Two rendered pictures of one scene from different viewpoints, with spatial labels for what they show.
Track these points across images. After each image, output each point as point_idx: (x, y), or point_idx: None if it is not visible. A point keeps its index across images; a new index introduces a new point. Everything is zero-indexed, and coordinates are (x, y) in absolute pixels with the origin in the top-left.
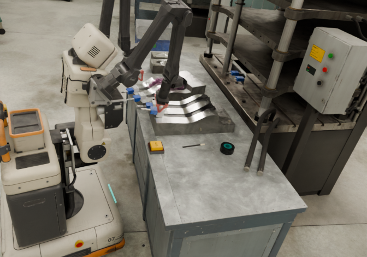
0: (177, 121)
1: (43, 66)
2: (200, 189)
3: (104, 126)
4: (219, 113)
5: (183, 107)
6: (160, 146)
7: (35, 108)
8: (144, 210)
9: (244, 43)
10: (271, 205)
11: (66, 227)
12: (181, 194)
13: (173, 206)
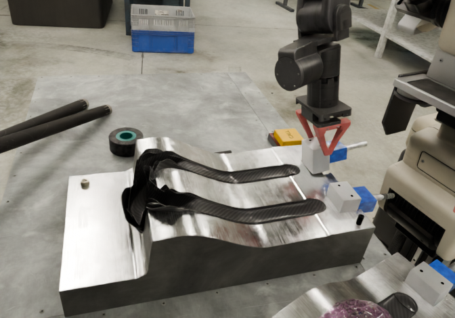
0: (256, 155)
1: None
2: (200, 95)
3: (414, 137)
4: (102, 220)
5: (243, 207)
6: (279, 130)
7: None
8: None
9: None
10: (98, 78)
11: (373, 222)
12: (229, 91)
13: (237, 82)
